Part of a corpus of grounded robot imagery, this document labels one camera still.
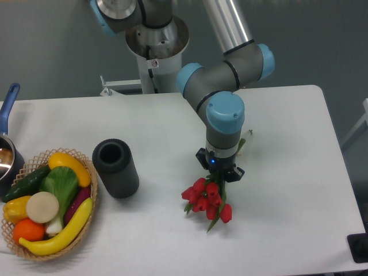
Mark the white furniture leg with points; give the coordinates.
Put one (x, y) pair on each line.
(356, 131)

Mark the woven wicker basket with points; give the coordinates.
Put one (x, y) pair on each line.
(33, 164)

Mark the beige round disc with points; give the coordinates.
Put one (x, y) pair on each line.
(42, 207)

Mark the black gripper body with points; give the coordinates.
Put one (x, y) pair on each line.
(220, 159)

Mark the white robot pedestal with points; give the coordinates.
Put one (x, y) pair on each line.
(159, 58)

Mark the yellow squash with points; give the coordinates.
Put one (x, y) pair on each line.
(61, 159)

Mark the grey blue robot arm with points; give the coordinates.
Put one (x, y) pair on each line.
(210, 92)

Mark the yellow bell pepper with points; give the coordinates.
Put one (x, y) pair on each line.
(14, 211)

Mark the blue handled saucepan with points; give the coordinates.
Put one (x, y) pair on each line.
(11, 160)

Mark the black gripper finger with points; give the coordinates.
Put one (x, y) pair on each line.
(201, 156)
(233, 174)

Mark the red tulip bouquet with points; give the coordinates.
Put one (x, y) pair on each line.
(209, 195)

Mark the orange fruit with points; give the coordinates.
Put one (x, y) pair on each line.
(29, 230)

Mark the green cucumber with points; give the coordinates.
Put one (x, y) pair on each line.
(28, 185)

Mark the purple eggplant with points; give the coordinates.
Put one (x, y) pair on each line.
(81, 195)

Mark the black device at edge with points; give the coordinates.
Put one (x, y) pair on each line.
(358, 247)

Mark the green bok choy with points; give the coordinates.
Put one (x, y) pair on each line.
(62, 182)

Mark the dark grey ribbed vase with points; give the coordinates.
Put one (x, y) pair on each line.
(113, 161)

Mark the yellow banana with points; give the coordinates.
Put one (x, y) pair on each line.
(68, 234)

